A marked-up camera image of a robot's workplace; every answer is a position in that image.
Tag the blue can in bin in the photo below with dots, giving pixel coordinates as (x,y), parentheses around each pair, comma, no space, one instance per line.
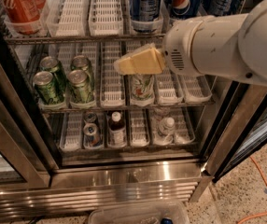
(166,220)

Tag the blue silver can front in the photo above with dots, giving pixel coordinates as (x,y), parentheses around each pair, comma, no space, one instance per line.
(92,138)

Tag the green can rear right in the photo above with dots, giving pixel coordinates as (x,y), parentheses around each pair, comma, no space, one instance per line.
(82,62)

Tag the green can rear left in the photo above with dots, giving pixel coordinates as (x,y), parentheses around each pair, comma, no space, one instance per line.
(54,66)

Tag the green can front right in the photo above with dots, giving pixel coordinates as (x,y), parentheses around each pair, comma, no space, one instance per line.
(80,87)

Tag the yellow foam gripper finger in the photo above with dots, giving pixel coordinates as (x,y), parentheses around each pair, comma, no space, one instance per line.
(146,60)

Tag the clear plastic bin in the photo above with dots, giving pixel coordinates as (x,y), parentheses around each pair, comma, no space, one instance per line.
(141,213)

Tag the green can front left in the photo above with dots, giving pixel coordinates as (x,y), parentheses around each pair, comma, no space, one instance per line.
(48,89)

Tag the brown bottle white cap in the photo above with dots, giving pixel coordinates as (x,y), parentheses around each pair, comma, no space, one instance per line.
(117,130)

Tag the blue pepsi can left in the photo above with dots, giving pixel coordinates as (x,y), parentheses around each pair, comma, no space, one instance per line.
(144,15)

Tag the silver can rear bottom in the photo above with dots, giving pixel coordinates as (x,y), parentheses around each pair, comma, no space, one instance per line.
(90,117)

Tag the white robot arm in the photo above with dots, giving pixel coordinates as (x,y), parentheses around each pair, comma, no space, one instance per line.
(234,47)

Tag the middle wire shelf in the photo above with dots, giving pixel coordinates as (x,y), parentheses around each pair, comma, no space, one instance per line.
(99,108)

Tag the wire shelf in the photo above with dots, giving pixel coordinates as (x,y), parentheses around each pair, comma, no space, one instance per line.
(78,39)
(99,108)

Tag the red coca-cola can front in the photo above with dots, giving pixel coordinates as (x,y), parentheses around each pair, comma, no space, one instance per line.
(23,14)

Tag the blue pepsi can middle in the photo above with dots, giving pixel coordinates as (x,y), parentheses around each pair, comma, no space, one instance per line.
(184,9)

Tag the white green can front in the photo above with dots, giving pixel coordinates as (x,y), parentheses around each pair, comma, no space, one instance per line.
(142,87)

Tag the clear water bottle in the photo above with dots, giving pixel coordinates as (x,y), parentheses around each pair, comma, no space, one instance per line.
(166,130)

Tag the stainless steel fridge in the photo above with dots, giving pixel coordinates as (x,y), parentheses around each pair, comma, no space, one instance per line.
(45,168)

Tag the top wire shelf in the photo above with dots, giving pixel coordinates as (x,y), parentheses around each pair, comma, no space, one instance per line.
(78,39)

